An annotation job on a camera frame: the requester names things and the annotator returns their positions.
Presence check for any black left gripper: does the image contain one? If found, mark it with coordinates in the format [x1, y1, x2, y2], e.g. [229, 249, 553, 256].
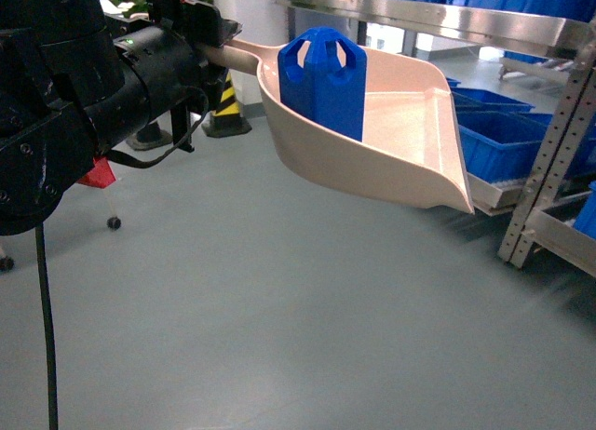
[145, 0, 241, 153]

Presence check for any blue plastic block part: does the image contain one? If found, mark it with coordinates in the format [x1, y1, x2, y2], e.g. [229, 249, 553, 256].
[278, 27, 367, 141]

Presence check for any beige plastic dustpan tray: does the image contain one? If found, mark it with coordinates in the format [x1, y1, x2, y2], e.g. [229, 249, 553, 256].
[200, 40, 474, 213]

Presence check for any steel shelf rack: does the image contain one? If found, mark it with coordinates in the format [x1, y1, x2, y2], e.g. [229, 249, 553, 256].
[272, 0, 595, 275]

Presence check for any yellow black traffic cone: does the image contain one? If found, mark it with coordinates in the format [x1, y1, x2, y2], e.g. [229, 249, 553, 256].
[202, 73, 252, 139]

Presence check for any black cable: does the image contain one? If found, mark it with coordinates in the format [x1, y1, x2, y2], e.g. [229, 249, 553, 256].
[34, 85, 210, 430]

